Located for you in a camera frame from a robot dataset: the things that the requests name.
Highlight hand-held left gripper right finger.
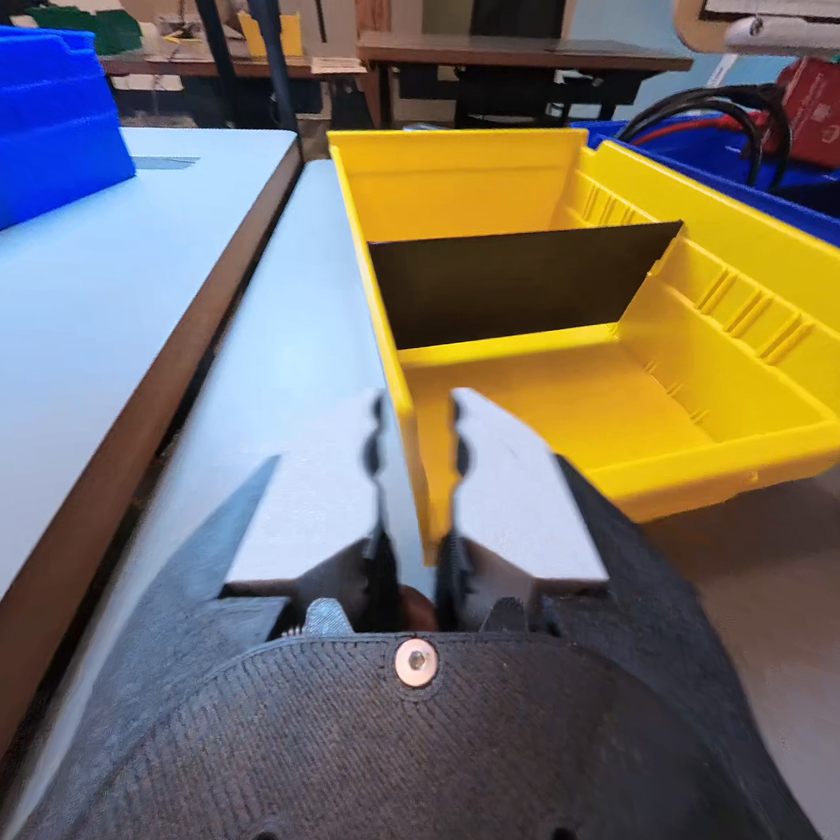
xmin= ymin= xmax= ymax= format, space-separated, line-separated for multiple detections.
xmin=446 ymin=386 xmax=613 ymax=586

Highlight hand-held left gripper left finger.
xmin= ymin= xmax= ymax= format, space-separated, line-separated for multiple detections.
xmin=222 ymin=387 xmax=398 ymax=585

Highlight yellow storage bin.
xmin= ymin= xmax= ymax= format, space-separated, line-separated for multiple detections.
xmin=326 ymin=126 xmax=840 ymax=570

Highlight blue storage bin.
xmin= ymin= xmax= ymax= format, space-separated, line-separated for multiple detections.
xmin=0 ymin=25 xmax=137 ymax=232
xmin=570 ymin=117 xmax=840 ymax=248

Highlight red ethernet cable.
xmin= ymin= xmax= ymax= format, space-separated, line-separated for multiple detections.
xmin=632 ymin=110 xmax=770 ymax=147

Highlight black ethernet cable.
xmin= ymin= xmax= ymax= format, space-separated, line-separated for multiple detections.
xmin=616 ymin=80 xmax=796 ymax=193

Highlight red ethernet splitter box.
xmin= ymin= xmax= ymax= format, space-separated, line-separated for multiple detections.
xmin=763 ymin=54 xmax=840 ymax=173

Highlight grey desk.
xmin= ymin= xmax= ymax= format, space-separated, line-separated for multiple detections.
xmin=0 ymin=126 xmax=304 ymax=759
xmin=0 ymin=157 xmax=840 ymax=840

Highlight wooden office desk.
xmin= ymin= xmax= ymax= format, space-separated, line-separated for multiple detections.
xmin=356 ymin=31 xmax=697 ymax=130
xmin=97 ymin=54 xmax=370 ymax=133

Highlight black bin divider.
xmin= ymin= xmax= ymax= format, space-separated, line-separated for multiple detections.
xmin=366 ymin=220 xmax=685 ymax=352

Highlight black pole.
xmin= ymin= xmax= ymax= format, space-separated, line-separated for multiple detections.
xmin=194 ymin=0 xmax=242 ymax=130

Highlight black office chair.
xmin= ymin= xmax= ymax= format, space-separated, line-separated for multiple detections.
xmin=451 ymin=0 xmax=580 ymax=127

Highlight yellow box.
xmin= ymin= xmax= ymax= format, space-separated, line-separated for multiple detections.
xmin=236 ymin=11 xmax=305 ymax=60

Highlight instruction board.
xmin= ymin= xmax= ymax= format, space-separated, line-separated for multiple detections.
xmin=673 ymin=0 xmax=840 ymax=59

